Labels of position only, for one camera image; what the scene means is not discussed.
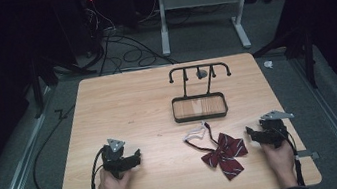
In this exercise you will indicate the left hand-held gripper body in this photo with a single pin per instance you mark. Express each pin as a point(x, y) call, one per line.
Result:
point(116, 161)

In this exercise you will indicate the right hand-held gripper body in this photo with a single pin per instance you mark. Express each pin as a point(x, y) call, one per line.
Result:
point(275, 132)

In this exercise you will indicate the person's right hand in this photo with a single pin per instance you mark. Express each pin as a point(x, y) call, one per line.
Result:
point(280, 162)

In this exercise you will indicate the dark red striped bow tie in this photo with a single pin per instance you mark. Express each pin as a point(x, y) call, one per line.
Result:
point(225, 155)

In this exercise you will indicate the black metal rack with tray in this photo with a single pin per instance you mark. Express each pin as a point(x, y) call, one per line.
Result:
point(199, 106)

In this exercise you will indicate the crumpled white paper scrap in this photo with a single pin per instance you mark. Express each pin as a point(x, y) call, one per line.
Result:
point(268, 64)

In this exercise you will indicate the black metal stand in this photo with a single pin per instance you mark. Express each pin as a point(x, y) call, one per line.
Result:
point(40, 80)
point(304, 47)

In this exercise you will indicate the grey metal table bracket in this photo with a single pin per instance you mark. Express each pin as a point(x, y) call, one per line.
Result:
point(308, 154)

